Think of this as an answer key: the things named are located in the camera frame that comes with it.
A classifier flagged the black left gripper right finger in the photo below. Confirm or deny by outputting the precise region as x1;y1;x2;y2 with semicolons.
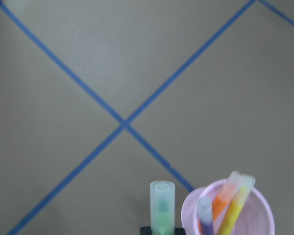
174;228;185;235

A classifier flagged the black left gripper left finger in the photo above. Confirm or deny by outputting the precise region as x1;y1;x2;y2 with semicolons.
140;226;152;235

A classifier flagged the purple highlighter pen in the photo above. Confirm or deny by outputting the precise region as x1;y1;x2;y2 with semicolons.
196;196;214;235

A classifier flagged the green highlighter pen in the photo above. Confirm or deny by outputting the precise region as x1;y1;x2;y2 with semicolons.
149;181;175;235

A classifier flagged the orange highlighter pen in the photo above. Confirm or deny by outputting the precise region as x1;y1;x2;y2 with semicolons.
211;171;241;222

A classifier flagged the pink mesh pen holder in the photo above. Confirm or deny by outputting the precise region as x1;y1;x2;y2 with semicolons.
181;179;275;235

